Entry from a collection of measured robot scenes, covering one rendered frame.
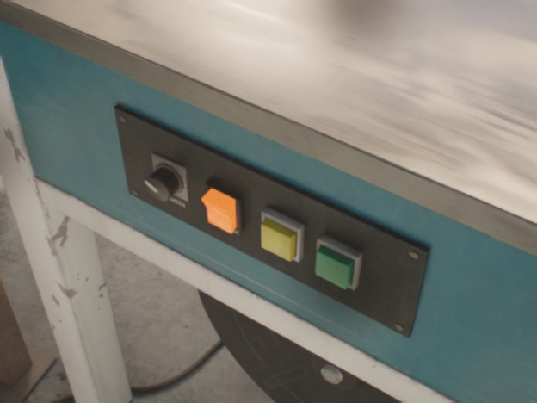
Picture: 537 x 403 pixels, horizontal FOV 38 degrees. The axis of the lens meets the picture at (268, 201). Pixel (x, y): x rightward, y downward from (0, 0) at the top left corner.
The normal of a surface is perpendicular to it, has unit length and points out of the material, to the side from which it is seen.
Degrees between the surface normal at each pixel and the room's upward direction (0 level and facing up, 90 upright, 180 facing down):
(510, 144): 0
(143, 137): 90
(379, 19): 0
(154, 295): 0
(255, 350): 90
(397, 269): 90
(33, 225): 90
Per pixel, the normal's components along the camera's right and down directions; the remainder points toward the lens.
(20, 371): 0.89, 0.32
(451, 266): -0.56, 0.59
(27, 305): 0.00, -0.71
